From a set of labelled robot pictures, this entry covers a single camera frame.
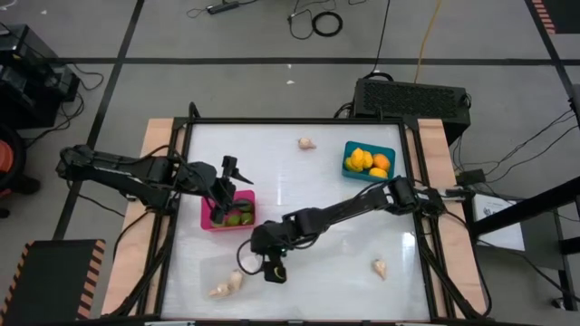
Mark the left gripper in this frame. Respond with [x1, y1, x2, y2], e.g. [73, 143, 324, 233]
[208, 168, 254, 226]

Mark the pink plastic basket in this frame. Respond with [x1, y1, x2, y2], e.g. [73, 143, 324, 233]
[200, 188, 256, 233]

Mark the clear plastic bin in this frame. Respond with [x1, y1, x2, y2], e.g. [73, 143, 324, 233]
[198, 251, 264, 303]

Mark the light wooden table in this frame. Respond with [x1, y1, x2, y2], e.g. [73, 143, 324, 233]
[100, 118, 488, 317]

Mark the teal plastic basket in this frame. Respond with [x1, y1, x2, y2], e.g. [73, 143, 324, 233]
[341, 140, 396, 183]

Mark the black power strip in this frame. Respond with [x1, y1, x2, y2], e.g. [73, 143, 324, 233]
[206, 1, 240, 15]

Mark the black perforated computer case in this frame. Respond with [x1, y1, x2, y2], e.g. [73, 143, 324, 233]
[352, 77, 471, 146]

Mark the black mat with orange stripes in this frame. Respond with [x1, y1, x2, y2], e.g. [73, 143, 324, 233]
[0, 239, 108, 326]
[529, 0, 580, 36]

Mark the black power adapter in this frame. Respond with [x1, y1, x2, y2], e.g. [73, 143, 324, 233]
[455, 168, 488, 187]

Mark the white paper sheet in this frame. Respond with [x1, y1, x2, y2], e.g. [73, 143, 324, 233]
[471, 193, 526, 253]

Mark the orange and black round device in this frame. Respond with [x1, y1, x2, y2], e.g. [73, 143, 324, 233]
[0, 124, 28, 194]

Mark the black equipment stack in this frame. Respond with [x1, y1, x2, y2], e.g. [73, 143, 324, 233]
[0, 24, 82, 130]

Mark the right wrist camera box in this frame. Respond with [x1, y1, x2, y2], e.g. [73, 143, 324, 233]
[264, 259, 288, 285]

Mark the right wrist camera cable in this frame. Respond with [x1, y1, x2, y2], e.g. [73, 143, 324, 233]
[236, 238, 266, 276]

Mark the black metal table frame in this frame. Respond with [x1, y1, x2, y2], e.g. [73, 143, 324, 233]
[111, 101, 493, 321]

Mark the thin black cable with plug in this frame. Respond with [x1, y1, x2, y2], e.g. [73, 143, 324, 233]
[286, 0, 339, 41]

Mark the coiled black cable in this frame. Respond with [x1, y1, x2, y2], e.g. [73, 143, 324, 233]
[311, 11, 343, 38]

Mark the long black cable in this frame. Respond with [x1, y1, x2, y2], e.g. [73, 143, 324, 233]
[362, 0, 395, 82]

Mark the yellow cable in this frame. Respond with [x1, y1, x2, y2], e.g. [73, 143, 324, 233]
[412, 0, 443, 85]

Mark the black metal stand frame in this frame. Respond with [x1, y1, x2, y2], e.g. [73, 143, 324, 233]
[470, 176, 580, 313]

